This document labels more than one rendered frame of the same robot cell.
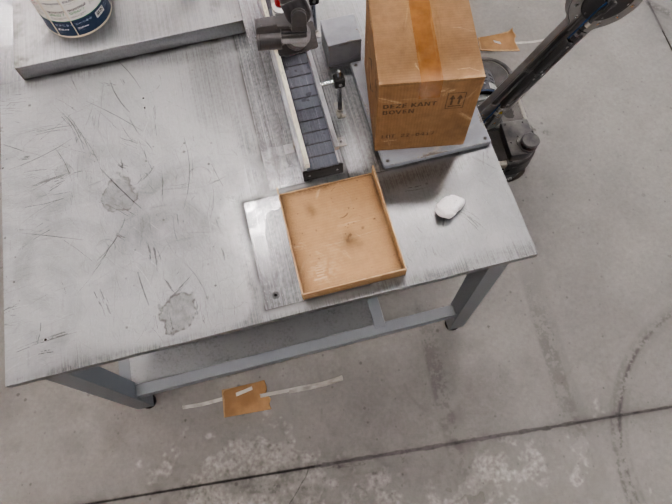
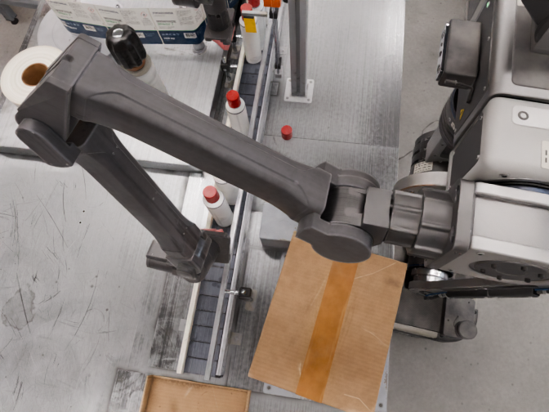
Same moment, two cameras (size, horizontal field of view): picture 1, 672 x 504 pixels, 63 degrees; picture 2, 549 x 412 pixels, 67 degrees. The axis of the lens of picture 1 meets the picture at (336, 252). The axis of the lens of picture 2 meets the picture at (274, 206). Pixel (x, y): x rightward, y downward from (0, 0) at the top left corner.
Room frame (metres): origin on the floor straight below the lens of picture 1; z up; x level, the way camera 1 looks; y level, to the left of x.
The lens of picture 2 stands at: (0.88, -0.20, 1.95)
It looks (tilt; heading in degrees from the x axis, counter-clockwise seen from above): 70 degrees down; 28
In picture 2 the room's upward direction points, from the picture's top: 10 degrees counter-clockwise
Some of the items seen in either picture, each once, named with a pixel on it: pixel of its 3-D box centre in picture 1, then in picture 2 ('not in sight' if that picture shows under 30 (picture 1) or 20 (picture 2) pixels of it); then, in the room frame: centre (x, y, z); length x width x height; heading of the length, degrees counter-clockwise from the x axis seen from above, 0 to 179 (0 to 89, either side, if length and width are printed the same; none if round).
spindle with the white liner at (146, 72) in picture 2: not in sight; (140, 71); (1.44, 0.43, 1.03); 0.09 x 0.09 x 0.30
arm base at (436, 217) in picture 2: not in sight; (420, 221); (1.07, -0.30, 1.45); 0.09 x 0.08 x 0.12; 5
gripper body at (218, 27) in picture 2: not in sight; (217, 17); (1.59, 0.23, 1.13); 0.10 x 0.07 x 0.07; 10
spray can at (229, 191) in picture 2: not in sight; (226, 183); (1.21, 0.10, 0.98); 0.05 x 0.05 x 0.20
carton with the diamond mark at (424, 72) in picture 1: (417, 69); (326, 322); (0.96, -0.24, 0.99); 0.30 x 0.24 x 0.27; 0
